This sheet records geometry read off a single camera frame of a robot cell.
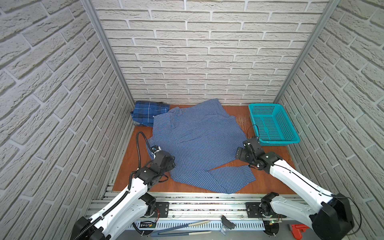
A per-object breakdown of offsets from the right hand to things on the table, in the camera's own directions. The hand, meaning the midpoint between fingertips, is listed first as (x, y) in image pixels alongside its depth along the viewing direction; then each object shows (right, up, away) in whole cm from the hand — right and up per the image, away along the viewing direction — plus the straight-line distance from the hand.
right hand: (244, 153), depth 84 cm
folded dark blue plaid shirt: (-65, +25, +19) cm, 73 cm away
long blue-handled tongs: (-45, -34, -17) cm, 59 cm away
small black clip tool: (-12, -31, -14) cm, 36 cm away
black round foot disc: (+9, -34, -13) cm, 37 cm away
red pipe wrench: (+19, -33, -16) cm, 41 cm away
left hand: (-43, -3, -1) cm, 43 cm away
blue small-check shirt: (-23, +6, +17) cm, 29 cm away
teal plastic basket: (+29, +16, +26) cm, 42 cm away
